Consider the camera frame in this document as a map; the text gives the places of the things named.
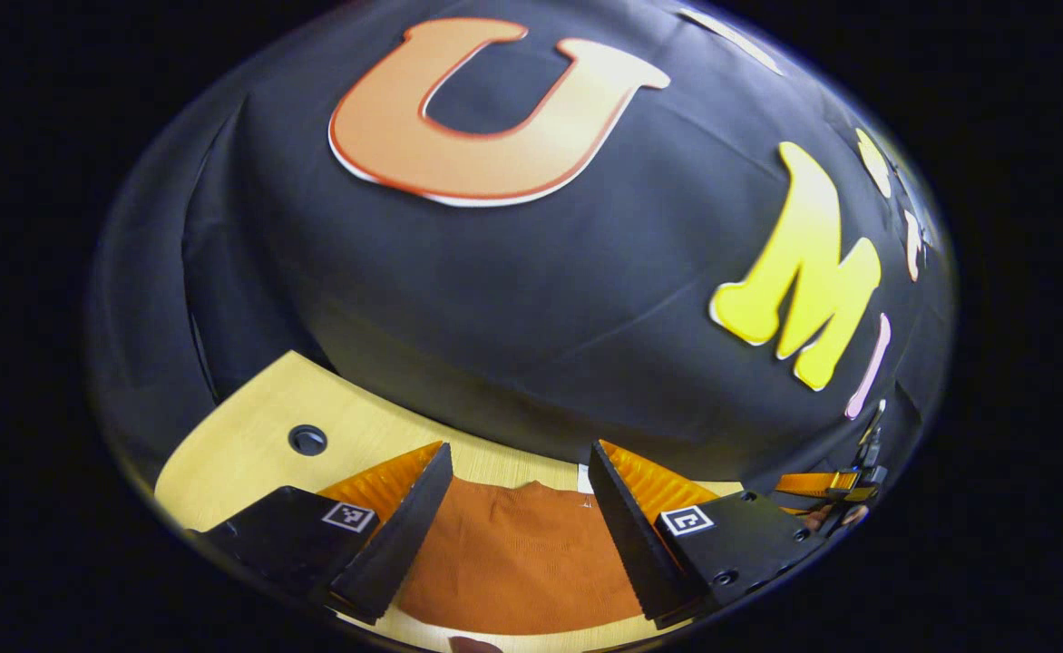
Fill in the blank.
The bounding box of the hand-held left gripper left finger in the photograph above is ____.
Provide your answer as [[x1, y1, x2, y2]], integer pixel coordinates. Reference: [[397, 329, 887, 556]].
[[185, 442, 453, 627]]

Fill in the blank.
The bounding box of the orange button-up shirt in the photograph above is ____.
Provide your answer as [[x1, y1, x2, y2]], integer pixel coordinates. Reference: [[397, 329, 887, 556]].
[[395, 476, 646, 636]]

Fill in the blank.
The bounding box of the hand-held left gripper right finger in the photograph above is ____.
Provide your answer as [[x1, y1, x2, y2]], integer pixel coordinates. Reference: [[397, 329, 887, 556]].
[[588, 440, 827, 631]]

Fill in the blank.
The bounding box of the black backdrop cloth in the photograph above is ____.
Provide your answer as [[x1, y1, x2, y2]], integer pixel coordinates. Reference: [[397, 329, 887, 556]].
[[87, 0, 957, 482]]

